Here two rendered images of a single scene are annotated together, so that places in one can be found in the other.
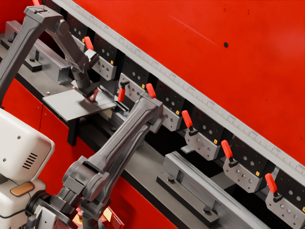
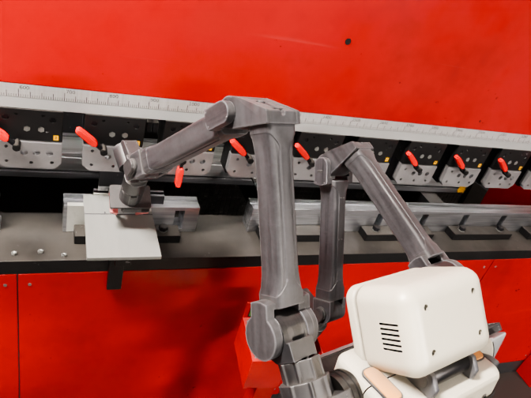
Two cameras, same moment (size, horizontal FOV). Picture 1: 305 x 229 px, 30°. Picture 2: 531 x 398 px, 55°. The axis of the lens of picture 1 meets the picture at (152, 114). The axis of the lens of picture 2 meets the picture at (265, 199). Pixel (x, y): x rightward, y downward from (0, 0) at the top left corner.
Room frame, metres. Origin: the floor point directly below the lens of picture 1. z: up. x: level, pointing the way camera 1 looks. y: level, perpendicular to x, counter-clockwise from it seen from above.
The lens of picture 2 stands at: (1.29, 1.14, 1.88)
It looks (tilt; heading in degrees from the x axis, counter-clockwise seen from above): 32 degrees down; 293
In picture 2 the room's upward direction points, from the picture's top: 17 degrees clockwise
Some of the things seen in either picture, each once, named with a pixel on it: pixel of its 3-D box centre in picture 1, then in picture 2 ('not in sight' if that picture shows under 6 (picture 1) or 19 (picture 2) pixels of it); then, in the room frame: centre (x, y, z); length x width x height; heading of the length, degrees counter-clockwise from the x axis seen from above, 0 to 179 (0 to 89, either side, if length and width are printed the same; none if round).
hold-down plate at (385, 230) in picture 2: not in sight; (397, 233); (1.47, -0.52, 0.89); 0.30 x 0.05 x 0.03; 51
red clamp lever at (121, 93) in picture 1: (123, 91); (179, 170); (2.00, 0.14, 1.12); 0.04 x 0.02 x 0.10; 141
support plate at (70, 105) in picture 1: (80, 102); (120, 225); (2.03, 0.31, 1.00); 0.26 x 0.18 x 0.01; 141
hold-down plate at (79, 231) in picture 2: (98, 121); (128, 234); (2.08, 0.22, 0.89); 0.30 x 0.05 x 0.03; 51
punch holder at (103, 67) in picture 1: (110, 56); (112, 137); (2.16, 0.24, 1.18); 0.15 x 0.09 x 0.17; 51
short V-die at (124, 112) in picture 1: (111, 101); (129, 196); (2.12, 0.19, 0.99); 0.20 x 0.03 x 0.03; 51
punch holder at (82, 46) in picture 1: (81, 34); (30, 131); (2.29, 0.39, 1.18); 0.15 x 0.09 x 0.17; 51
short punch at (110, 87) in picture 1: (108, 84); (117, 177); (2.15, 0.22, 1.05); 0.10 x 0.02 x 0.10; 51
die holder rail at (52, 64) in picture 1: (36, 51); not in sight; (2.49, 0.64, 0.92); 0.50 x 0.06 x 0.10; 51
